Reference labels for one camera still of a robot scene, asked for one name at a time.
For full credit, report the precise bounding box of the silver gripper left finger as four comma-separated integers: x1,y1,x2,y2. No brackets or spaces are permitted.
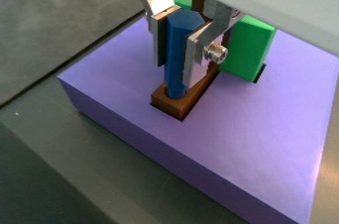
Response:
140,0,180,66

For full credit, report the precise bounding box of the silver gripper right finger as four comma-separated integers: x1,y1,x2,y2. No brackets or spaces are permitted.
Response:
183,0,246,88

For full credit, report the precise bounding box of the blue hexagonal peg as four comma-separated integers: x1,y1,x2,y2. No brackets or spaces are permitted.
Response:
164,9,204,99

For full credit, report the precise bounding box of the purple board block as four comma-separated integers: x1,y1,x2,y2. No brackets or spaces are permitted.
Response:
59,20,339,224

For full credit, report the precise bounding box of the green block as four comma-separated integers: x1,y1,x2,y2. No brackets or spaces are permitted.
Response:
191,7,275,82

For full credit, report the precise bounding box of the brown L-shaped block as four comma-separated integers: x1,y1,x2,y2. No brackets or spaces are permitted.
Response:
151,0,219,121

